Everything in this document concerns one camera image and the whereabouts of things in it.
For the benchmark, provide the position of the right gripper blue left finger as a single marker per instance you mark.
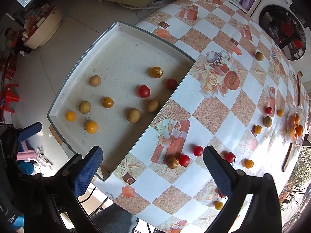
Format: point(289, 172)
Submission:
point(85, 170)

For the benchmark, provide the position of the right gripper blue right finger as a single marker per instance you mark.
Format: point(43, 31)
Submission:
point(221, 171)

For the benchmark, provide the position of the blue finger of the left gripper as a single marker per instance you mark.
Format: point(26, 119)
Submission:
point(29, 131)

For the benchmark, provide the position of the large red tomato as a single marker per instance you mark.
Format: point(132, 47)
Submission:
point(144, 91)

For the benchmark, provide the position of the green-orange tomato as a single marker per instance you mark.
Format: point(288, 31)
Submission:
point(156, 72)

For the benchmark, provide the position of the red tomato with stem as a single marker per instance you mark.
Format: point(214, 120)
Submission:
point(230, 157)

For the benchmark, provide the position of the orange yellow cherry tomato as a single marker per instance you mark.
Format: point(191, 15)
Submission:
point(249, 163)

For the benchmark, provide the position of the small yellow tomato bottom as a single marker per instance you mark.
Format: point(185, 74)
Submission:
point(218, 205)

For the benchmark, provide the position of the red plastic stool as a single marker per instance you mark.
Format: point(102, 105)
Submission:
point(7, 96)

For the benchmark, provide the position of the red tomato table edge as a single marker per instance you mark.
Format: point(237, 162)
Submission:
point(184, 160)

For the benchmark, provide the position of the yellow tomato near gripper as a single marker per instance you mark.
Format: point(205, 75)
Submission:
point(70, 116)

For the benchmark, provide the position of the brownish tomato table edge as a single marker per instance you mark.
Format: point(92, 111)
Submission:
point(172, 163)

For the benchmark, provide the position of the yellow tomato on square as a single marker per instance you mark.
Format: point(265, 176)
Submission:
point(257, 129)

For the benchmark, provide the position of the longan under left finger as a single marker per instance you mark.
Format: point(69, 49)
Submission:
point(84, 107)

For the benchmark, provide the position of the brown kiwi-like fruit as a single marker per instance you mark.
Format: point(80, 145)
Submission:
point(267, 121)

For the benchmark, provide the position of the brown longan fruit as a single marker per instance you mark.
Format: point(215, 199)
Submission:
point(133, 115)

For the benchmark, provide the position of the red tomato far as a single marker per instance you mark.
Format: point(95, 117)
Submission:
point(268, 110)

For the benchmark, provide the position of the small orange tomato far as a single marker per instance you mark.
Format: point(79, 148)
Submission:
point(280, 113)

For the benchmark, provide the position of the glass fruit bowl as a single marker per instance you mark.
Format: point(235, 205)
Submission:
point(302, 122)

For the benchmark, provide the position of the orange mandarin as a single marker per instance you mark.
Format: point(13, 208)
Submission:
point(299, 130)
point(293, 119)

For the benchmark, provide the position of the white shallow tray box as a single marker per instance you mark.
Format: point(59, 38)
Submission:
point(123, 57)

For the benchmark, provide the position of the red tomato lower right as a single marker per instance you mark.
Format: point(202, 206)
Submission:
point(171, 84)

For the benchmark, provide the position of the far olive round fruit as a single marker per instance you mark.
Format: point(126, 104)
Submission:
point(259, 56)

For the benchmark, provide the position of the wooden spatula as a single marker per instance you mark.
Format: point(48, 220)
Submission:
point(291, 130)

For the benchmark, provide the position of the washing machine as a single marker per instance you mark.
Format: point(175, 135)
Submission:
point(285, 23)

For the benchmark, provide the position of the longan by tray wall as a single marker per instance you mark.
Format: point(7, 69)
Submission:
point(153, 106)

